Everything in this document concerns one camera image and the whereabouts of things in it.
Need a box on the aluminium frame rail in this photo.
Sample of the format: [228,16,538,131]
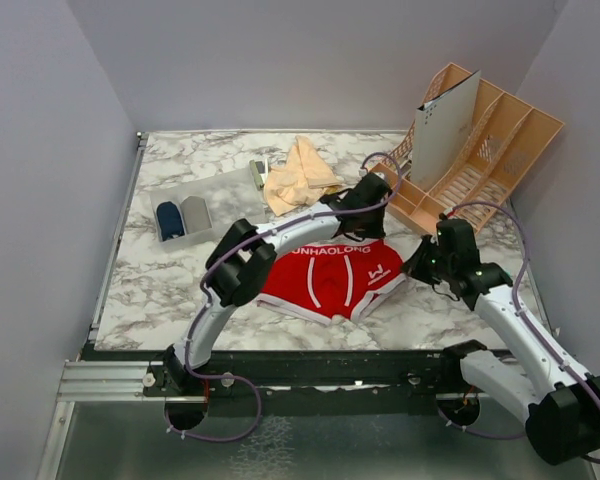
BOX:
[36,132,206,479]

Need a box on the navy rolled underwear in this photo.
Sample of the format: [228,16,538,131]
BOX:
[156,201,185,242]

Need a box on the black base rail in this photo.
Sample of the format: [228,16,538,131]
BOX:
[82,345,478,417]

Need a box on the purple cable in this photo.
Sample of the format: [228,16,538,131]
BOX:
[164,151,406,442]
[439,200,600,464]

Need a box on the red boxer underwear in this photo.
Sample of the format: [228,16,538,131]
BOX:
[256,240,405,325]

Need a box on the grey rolled underwear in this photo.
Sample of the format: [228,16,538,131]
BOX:
[180,196,212,234]

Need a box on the peach desk organizer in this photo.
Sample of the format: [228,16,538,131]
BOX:
[373,79,564,235]

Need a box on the white folder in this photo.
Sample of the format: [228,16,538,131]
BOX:
[410,70,481,191]

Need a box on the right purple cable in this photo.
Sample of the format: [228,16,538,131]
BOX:
[439,200,600,464]

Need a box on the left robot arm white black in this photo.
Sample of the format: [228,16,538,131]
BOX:
[162,173,398,395]

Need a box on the beige underwear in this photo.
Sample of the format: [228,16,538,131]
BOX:
[263,136,341,216]

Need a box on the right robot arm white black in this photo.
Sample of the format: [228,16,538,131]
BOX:
[402,218,600,465]

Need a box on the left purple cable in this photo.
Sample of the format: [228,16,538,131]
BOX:
[164,151,406,442]

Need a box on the clear plastic storage box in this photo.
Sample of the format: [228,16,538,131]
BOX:
[149,167,266,252]

